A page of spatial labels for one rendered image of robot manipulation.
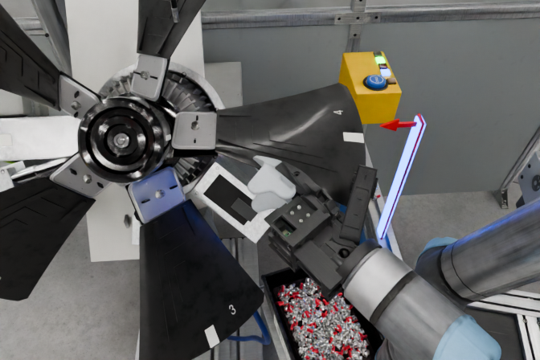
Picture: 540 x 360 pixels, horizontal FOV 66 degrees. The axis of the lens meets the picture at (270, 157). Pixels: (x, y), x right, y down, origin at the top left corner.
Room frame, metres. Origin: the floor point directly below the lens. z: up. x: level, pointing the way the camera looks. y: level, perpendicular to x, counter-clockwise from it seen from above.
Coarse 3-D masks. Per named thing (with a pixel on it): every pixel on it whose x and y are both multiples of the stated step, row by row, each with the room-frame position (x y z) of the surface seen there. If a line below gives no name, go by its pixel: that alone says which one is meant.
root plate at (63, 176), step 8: (72, 160) 0.40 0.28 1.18; (80, 160) 0.41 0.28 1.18; (64, 168) 0.40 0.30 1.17; (72, 168) 0.40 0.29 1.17; (80, 168) 0.41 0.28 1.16; (56, 176) 0.39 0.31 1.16; (64, 176) 0.40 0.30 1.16; (72, 176) 0.40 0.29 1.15; (80, 176) 0.41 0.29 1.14; (96, 176) 0.42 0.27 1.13; (64, 184) 0.39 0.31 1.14; (72, 184) 0.40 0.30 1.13; (80, 184) 0.40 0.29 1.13; (88, 184) 0.41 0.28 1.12; (96, 184) 0.41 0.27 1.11; (104, 184) 0.42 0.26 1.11; (80, 192) 0.40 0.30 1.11; (88, 192) 0.41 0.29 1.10; (96, 192) 0.41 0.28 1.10
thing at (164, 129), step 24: (120, 96) 0.44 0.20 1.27; (96, 120) 0.42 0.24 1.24; (120, 120) 0.42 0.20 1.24; (144, 120) 0.43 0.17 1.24; (168, 120) 0.47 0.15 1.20; (96, 144) 0.40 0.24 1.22; (144, 144) 0.40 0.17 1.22; (168, 144) 0.42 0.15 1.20; (96, 168) 0.38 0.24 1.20; (120, 168) 0.38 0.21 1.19; (144, 168) 0.38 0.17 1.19
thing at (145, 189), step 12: (168, 168) 0.44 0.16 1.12; (144, 180) 0.40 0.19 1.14; (156, 180) 0.41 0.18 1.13; (168, 180) 0.42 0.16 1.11; (132, 192) 0.38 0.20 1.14; (144, 192) 0.39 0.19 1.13; (168, 192) 0.41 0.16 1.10; (180, 192) 0.42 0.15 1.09; (144, 204) 0.37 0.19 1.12; (156, 204) 0.38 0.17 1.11; (168, 204) 0.39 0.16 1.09; (144, 216) 0.36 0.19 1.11; (156, 216) 0.36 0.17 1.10
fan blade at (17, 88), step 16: (0, 16) 0.51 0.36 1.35; (0, 32) 0.51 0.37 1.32; (16, 32) 0.50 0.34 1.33; (0, 48) 0.51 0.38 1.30; (16, 48) 0.50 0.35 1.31; (32, 48) 0.49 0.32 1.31; (0, 64) 0.51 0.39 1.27; (16, 64) 0.50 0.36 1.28; (32, 64) 0.49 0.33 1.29; (48, 64) 0.48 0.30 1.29; (0, 80) 0.52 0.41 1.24; (16, 80) 0.51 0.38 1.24; (32, 80) 0.50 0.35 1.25; (48, 80) 0.48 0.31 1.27; (32, 96) 0.51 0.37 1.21; (48, 96) 0.49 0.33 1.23
